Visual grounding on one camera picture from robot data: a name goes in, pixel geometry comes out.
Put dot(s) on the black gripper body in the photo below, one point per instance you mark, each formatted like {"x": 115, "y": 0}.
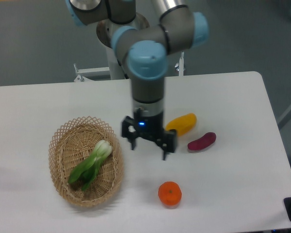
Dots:
{"x": 149, "y": 128}

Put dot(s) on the purple sweet potato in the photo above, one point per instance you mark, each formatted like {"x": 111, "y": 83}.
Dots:
{"x": 202, "y": 143}

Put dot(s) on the woven wicker basket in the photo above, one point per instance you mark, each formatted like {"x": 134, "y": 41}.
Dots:
{"x": 70, "y": 145}

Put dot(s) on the white frame leg right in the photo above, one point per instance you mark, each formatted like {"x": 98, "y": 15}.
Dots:
{"x": 284, "y": 118}

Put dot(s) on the yellow mango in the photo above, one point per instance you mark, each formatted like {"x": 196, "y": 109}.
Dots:
{"x": 182, "y": 124}

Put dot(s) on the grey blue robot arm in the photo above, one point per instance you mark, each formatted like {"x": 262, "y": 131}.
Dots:
{"x": 142, "y": 55}

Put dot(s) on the green bok choy vegetable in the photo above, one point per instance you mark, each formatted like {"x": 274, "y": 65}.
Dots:
{"x": 88, "y": 169}

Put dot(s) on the orange tangerine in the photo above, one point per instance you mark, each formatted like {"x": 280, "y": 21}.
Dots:
{"x": 170, "y": 193}

